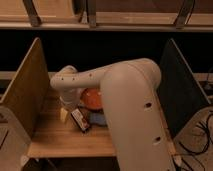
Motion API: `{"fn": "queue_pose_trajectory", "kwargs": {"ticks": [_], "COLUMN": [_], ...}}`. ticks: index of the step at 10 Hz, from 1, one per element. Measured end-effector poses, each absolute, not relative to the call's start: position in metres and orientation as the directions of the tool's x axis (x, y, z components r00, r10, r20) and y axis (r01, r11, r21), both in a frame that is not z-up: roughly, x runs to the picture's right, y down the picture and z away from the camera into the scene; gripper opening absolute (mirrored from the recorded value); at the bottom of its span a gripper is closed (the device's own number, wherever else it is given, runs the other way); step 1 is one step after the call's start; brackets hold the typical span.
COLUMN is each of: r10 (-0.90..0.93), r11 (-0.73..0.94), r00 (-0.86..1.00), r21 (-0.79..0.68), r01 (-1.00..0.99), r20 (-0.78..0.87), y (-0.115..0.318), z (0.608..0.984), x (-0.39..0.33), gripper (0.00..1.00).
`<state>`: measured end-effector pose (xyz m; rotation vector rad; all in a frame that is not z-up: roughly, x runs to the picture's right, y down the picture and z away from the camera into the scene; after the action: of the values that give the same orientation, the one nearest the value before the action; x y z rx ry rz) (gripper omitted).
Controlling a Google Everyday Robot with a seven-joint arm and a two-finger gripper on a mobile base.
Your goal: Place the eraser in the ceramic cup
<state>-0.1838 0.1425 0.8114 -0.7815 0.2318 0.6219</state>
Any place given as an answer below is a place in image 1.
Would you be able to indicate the wooden upper shelf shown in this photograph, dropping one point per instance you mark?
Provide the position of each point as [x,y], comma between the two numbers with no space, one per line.
[108,15]

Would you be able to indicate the right dark side panel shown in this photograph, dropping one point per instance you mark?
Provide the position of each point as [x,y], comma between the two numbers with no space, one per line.
[182,98]

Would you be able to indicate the left wooden side panel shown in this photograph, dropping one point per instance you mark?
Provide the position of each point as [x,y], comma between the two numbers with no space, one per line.
[23,98]

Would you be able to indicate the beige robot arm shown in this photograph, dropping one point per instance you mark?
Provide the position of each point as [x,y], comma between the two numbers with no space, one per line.
[130,104]

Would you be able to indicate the blue sponge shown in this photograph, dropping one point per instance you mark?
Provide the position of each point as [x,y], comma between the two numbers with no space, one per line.
[98,119]

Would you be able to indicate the orange ceramic cup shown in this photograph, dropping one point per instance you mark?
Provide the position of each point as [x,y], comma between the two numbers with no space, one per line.
[91,99]

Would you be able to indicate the white red eraser block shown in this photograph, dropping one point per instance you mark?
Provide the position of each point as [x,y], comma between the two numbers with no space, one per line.
[80,120]

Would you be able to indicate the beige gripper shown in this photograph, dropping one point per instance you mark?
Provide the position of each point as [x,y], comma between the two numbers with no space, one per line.
[69,101]

